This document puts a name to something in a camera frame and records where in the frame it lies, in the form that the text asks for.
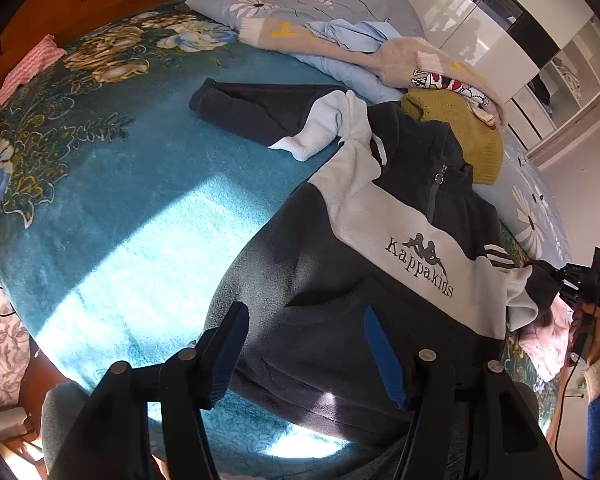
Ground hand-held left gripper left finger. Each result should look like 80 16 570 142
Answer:
45 301 251 480

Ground light folded clothes on shelf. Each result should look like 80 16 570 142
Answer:
552 56 582 92

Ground pink garment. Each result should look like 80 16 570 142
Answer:
519 297 577 382

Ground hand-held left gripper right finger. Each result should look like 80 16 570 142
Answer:
364 306 563 480

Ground dark grey and white fleece jacket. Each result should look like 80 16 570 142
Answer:
189 77 563 453

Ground glossy white wardrobe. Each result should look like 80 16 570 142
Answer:
370 0 598 121

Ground light blue shirt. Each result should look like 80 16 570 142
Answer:
307 19 411 103

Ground teal floral blanket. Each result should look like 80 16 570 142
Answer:
0 0 556 461

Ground black red white print garment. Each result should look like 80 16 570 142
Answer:
410 66 498 123

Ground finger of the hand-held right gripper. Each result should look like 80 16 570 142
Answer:
555 282 588 307
534 259 581 285

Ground grey clothing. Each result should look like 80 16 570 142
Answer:
41 382 97 480

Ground black cable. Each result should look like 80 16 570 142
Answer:
554 357 598 480

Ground grey pink floral cloth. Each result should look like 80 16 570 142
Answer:
0 247 32 403

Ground mustard yellow knit sweater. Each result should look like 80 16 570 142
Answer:
400 87 505 186

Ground dark clothes on shelf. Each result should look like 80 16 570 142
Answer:
531 71 552 107

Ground white open shelf unit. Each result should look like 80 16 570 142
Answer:
510 15 600 166

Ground pink white checkered cloth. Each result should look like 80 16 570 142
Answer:
0 35 67 106

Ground beige fuzzy sweater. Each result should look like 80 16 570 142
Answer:
237 16 506 128

